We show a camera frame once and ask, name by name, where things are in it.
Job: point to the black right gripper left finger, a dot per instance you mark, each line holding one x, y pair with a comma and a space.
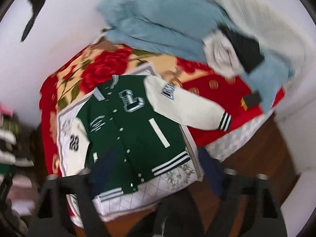
52, 213

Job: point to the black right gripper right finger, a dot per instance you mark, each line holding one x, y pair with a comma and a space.
247, 208

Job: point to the green white varsity jacket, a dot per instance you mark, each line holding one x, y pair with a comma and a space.
129, 132

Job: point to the clothes rack with garments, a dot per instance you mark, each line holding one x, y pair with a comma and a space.
19, 190

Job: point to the red floral fleece blanket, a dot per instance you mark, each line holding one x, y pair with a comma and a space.
65, 91

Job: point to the black and white garment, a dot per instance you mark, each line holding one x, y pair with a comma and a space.
229, 53

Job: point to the white bed sheet pile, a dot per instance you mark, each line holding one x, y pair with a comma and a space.
278, 34

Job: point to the light blue garment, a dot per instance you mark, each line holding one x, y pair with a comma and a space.
178, 27

